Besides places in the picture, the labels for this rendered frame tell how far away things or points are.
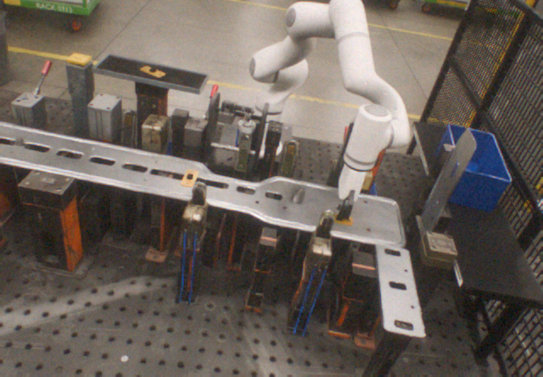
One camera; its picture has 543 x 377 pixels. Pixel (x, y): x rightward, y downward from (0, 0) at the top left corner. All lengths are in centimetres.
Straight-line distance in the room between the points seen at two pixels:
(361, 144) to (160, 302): 76
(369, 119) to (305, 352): 70
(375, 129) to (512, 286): 56
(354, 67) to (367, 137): 19
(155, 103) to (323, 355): 100
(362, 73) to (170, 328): 89
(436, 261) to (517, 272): 23
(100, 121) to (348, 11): 83
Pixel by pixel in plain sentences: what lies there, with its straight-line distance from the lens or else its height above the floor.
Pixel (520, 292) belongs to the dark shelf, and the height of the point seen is 103.
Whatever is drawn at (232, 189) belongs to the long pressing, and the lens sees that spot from 136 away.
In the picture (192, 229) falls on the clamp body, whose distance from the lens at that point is 121.
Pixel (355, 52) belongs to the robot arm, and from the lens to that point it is 122.
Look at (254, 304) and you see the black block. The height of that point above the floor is 73.
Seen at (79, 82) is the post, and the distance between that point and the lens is 173.
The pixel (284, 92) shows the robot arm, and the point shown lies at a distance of 180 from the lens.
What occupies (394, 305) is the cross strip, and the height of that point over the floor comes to 100.
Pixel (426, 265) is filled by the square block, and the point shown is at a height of 100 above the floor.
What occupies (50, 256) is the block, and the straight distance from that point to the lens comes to 154.
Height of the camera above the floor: 185
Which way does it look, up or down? 36 degrees down
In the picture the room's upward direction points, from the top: 12 degrees clockwise
